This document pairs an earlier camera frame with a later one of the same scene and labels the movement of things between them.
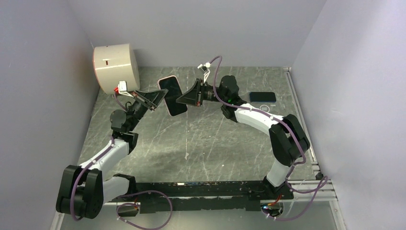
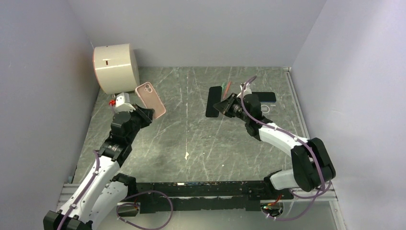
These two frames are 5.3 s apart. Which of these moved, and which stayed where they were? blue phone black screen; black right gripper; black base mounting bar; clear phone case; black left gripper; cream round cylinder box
Moved: black right gripper; black left gripper
Stayed: blue phone black screen; clear phone case; cream round cylinder box; black base mounting bar
